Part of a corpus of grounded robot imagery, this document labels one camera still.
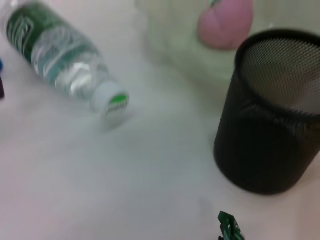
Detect clear green-label water bottle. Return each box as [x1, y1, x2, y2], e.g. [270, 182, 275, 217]
[1, 1, 130, 131]

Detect pink toy peach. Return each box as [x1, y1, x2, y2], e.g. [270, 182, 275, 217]
[197, 0, 255, 51]

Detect translucent green fruit bowl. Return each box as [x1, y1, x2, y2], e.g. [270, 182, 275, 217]
[134, 0, 276, 83]

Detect black mesh pen holder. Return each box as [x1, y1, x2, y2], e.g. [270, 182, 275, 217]
[213, 29, 320, 196]

